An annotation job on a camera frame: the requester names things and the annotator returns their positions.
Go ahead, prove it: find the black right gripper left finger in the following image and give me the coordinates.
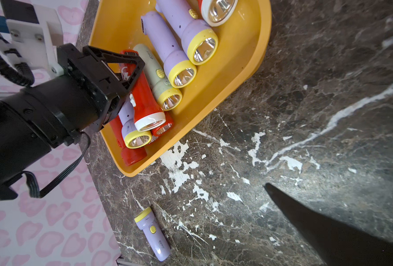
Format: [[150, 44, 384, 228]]
[[82, 45, 145, 93]]

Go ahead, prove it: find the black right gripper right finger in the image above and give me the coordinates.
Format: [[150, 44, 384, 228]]
[[264, 183, 393, 266]]

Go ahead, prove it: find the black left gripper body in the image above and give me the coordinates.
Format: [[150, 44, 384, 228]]
[[56, 43, 130, 132]]

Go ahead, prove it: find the red flashlight white head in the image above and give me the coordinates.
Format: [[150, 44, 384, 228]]
[[118, 49, 167, 133]]

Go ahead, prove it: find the green flashlight yellow ring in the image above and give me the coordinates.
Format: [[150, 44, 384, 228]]
[[132, 44, 183, 111]]

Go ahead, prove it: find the purple flashlight yellow ring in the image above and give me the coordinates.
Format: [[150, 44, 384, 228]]
[[118, 99, 153, 149]]

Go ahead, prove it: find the red flashlight white logo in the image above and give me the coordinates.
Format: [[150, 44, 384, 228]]
[[198, 0, 238, 27]]

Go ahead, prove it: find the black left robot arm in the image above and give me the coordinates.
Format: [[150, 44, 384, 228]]
[[0, 43, 144, 201]]

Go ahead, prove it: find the yellow plastic storage tray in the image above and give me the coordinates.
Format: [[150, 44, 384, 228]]
[[89, 1, 272, 177]]

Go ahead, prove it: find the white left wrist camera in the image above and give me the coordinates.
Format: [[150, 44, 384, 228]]
[[0, 1, 64, 78]]

